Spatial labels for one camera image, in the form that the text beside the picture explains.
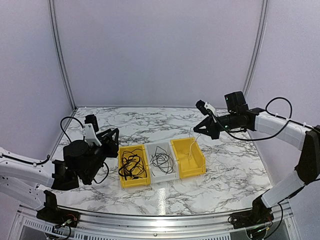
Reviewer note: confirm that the yellow plastic bin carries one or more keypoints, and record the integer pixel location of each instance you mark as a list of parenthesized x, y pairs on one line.
[(133, 168), (191, 161)]

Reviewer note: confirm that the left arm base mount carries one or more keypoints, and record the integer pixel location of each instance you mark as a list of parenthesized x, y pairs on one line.
[(50, 212)]

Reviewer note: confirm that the aluminium corner post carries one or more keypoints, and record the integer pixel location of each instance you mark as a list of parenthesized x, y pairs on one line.
[(262, 21), (59, 54)]

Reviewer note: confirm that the right yellow plastic bin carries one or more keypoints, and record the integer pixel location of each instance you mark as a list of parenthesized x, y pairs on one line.
[(191, 161)]

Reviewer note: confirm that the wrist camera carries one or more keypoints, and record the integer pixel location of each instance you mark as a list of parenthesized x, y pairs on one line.
[(90, 129), (206, 108)]

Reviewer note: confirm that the aluminium front rail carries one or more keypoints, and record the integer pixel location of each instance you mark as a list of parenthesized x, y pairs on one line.
[(107, 226)]

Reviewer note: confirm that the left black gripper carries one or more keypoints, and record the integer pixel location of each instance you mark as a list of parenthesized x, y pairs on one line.
[(107, 140)]

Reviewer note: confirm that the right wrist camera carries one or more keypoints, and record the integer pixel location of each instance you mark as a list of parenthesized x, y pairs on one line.
[(206, 108)]

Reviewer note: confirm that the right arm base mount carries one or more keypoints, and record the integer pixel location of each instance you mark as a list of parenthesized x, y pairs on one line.
[(250, 215)]

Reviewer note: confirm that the right aluminium corner post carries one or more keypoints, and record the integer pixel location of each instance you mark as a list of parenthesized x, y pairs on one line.
[(262, 21)]

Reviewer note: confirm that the left aluminium corner post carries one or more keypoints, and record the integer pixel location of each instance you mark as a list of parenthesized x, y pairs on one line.
[(59, 54)]

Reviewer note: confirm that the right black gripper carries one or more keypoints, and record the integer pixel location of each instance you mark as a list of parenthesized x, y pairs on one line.
[(211, 130)]

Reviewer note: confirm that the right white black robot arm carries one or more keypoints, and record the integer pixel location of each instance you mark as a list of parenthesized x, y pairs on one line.
[(241, 118)]

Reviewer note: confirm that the white translucent plastic bin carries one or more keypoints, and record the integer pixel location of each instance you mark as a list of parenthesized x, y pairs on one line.
[(163, 166)]

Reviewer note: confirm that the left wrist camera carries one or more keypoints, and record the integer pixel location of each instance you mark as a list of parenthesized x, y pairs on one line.
[(90, 129)]

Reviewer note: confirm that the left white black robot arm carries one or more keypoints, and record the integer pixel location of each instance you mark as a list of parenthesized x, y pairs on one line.
[(31, 181)]

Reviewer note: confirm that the left yellow plastic bin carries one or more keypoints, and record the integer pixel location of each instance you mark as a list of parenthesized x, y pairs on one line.
[(133, 168)]

